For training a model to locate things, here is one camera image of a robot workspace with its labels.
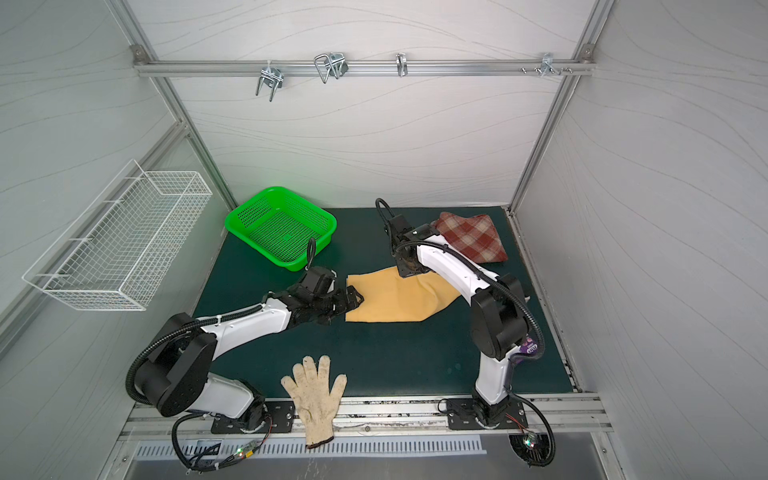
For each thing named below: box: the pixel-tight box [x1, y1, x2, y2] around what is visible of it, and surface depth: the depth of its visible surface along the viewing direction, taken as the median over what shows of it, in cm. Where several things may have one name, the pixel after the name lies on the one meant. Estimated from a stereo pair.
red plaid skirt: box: [432, 212, 508, 263], surface depth 111 cm
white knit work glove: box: [281, 355, 348, 449], surface depth 78 cm
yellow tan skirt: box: [346, 266, 461, 322], surface depth 92 cm
